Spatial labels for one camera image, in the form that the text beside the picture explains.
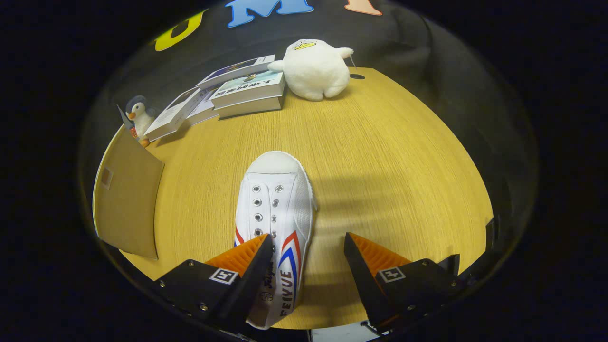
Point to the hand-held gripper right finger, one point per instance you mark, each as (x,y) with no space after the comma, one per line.
(368,285)

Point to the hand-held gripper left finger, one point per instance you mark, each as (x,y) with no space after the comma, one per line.
(251,280)

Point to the white canvas shoe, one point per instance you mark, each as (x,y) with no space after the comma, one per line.
(278,213)

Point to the beige fabric storage box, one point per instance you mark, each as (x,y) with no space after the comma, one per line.
(126,199)

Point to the thin white book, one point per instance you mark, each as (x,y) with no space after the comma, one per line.
(204,105)

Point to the thick light blue book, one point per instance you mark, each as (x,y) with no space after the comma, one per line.
(249,92)

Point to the grey penguin plush toy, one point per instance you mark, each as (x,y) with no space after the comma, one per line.
(140,116)

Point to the book with dark picture cover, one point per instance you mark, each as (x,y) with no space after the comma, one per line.
(237,70)

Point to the white duck plush toy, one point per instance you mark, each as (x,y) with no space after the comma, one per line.
(316,71)

